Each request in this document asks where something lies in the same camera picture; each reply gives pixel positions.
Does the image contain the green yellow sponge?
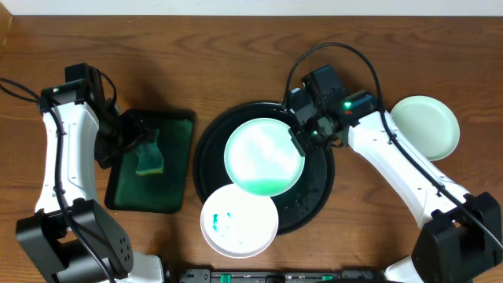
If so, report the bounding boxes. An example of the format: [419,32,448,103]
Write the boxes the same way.
[134,129,164,176]

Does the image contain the mint green plate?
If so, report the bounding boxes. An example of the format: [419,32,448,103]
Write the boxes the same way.
[224,118,306,197]
[391,95,461,161]

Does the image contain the white plate green stains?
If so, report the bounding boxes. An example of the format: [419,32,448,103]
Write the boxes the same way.
[200,184,279,259]

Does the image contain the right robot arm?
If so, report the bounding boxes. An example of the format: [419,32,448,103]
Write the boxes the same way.
[285,65,502,282]

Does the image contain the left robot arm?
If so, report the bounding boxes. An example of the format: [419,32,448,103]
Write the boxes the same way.
[16,63,165,282]

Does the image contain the rectangular dark green tray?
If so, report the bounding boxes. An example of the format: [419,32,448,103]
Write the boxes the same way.
[105,110,194,214]

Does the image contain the round black tray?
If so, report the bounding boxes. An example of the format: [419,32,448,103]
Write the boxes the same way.
[193,101,335,235]

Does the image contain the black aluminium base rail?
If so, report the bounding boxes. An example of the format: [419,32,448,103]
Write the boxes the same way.
[178,268,388,283]

